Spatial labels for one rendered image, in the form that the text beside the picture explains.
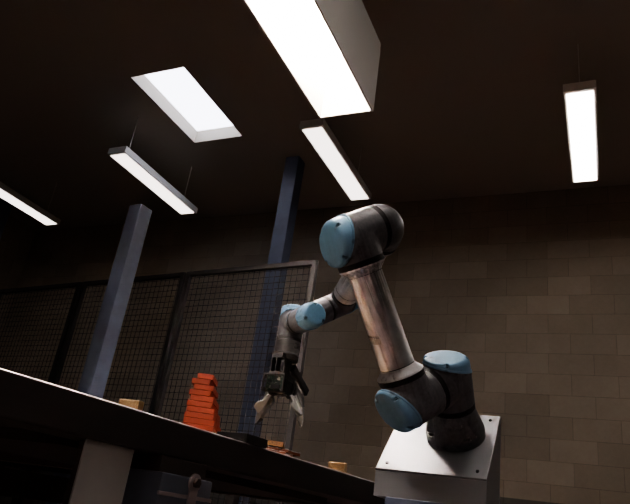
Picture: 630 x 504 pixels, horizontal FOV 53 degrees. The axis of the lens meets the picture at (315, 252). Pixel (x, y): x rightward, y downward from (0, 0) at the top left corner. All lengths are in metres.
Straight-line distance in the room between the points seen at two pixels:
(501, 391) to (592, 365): 0.87
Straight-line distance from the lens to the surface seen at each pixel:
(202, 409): 2.61
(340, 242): 1.45
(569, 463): 6.35
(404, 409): 1.51
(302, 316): 1.77
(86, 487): 1.04
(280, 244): 6.42
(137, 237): 3.86
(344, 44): 3.42
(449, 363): 1.59
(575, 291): 6.76
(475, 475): 1.61
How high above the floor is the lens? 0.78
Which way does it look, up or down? 23 degrees up
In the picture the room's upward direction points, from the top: 8 degrees clockwise
